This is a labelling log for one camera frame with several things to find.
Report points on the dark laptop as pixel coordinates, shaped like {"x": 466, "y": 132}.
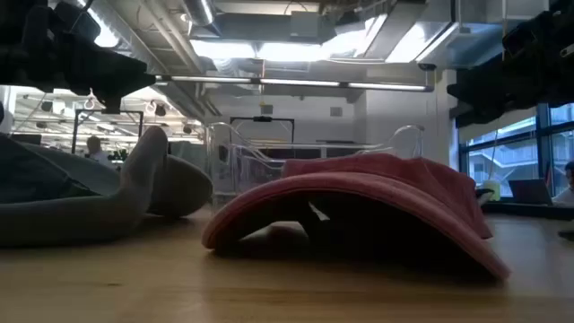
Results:
{"x": 531, "y": 192}

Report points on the person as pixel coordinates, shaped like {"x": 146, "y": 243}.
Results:
{"x": 95, "y": 147}
{"x": 566, "y": 188}

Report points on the window with dark frame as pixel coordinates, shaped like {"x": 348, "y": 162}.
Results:
{"x": 542, "y": 134}

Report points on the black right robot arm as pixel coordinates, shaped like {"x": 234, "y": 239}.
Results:
{"x": 562, "y": 11}

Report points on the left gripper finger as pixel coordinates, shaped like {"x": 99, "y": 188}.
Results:
{"x": 134, "y": 80}

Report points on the pale green bottle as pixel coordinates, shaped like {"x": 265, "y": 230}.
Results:
{"x": 492, "y": 190}

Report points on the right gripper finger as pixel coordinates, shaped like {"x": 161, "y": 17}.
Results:
{"x": 473, "y": 98}

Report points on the black metal stand frame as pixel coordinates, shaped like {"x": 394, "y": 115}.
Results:
{"x": 262, "y": 119}

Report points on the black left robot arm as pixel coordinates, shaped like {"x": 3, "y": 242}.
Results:
{"x": 18, "y": 45}

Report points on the long ceiling light bar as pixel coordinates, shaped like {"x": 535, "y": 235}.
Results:
{"x": 296, "y": 82}

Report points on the clear acrylic bin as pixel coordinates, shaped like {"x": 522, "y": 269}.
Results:
{"x": 242, "y": 170}

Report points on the silver ventilation duct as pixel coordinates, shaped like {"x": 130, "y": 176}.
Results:
{"x": 199, "y": 11}

